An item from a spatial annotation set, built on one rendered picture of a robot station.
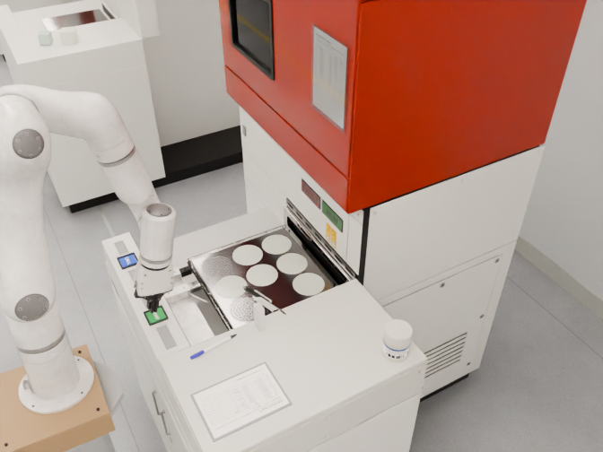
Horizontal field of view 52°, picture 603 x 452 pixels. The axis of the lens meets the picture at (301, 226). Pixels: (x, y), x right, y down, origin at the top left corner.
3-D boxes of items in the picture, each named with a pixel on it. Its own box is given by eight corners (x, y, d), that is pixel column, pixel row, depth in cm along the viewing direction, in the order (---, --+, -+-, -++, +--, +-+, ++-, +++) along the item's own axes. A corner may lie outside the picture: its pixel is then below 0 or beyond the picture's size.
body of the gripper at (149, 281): (169, 246, 166) (167, 278, 172) (132, 252, 161) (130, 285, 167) (179, 263, 161) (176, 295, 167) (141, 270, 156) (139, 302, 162)
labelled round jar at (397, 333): (397, 338, 166) (401, 315, 160) (414, 356, 161) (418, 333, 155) (376, 348, 163) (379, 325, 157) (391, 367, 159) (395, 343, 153)
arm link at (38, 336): (20, 360, 146) (-9, 285, 132) (4, 315, 158) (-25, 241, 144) (71, 341, 151) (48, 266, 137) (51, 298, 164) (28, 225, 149)
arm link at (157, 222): (135, 241, 162) (144, 263, 155) (137, 199, 154) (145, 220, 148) (167, 238, 165) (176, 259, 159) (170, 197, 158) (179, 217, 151)
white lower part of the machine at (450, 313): (372, 268, 327) (386, 136, 275) (477, 379, 272) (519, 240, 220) (253, 317, 301) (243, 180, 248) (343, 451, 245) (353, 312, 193)
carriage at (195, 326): (179, 278, 200) (177, 272, 198) (223, 356, 176) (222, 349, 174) (155, 286, 197) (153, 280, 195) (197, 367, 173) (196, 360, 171)
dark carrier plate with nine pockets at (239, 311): (284, 229, 213) (284, 227, 213) (336, 291, 190) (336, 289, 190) (191, 262, 200) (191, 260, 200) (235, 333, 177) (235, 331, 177)
